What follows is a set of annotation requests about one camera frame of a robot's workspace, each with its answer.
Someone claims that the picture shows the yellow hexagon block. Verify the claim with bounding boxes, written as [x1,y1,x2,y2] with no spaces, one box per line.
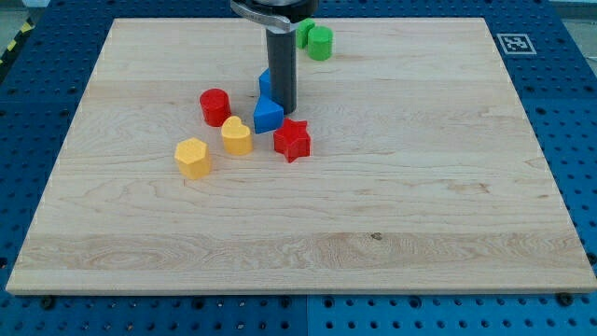
[174,137,212,180]

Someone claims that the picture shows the yellow heart block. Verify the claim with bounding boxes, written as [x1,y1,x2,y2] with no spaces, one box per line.
[221,116,254,156]

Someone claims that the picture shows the green block behind rod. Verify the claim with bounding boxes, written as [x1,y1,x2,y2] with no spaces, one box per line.
[296,19,316,49]

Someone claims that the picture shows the light wooden board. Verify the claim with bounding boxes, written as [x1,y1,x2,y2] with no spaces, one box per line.
[7,18,596,296]

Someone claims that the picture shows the white fiducial marker tag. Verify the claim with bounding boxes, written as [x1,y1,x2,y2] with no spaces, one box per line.
[497,33,536,55]

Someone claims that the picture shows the red star block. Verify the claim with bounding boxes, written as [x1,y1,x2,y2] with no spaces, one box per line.
[273,118,311,162]

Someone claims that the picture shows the blue triangle block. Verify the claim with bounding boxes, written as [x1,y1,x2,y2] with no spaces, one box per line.
[253,96,284,133]

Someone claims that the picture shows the red cylinder block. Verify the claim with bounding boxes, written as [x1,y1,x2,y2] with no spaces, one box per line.
[199,88,231,127]

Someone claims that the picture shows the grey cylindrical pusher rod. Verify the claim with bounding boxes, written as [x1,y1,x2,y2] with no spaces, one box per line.
[266,29,297,115]

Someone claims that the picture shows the green cylinder block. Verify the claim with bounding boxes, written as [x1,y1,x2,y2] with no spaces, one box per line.
[308,26,334,61]

